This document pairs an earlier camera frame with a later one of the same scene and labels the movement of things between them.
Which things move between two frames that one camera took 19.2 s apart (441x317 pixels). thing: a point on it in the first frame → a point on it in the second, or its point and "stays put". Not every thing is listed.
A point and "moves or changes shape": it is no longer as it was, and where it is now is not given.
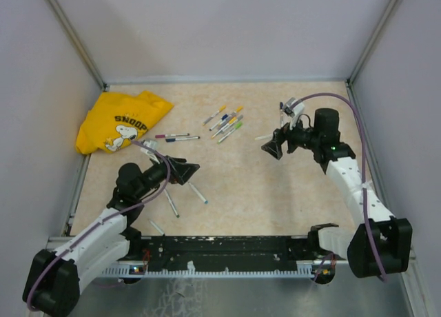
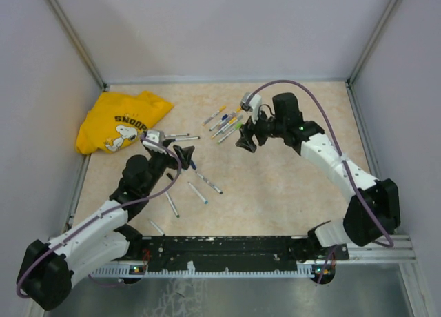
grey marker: (282, 116) moves or changes shape
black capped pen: (160, 231) stays put
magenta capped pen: (171, 135) stays put
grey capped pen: (236, 120) stays put
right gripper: (285, 133) → (247, 140)
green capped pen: (177, 216) stays put
